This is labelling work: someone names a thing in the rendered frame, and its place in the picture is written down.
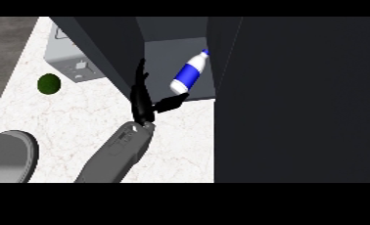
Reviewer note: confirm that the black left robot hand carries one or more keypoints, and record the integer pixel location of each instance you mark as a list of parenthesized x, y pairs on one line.
[(141, 105)]

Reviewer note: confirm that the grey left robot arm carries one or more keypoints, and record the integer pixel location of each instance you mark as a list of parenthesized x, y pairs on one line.
[(116, 154)]

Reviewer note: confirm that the blue and white water bottle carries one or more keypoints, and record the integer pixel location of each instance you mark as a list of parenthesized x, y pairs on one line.
[(190, 72)]

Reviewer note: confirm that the dark grey cabinet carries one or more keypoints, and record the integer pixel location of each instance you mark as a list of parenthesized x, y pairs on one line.
[(163, 59)]

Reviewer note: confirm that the dark grey cabinet door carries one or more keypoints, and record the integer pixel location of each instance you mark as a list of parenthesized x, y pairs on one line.
[(294, 101)]

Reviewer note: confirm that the dark green round fruit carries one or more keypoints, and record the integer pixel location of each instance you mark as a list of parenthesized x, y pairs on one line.
[(49, 84)]

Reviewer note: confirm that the pale grey box appliance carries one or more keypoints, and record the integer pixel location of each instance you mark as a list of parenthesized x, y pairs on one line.
[(66, 57)]

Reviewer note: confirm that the grey round pan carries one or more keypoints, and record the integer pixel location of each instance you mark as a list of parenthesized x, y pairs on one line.
[(15, 157)]

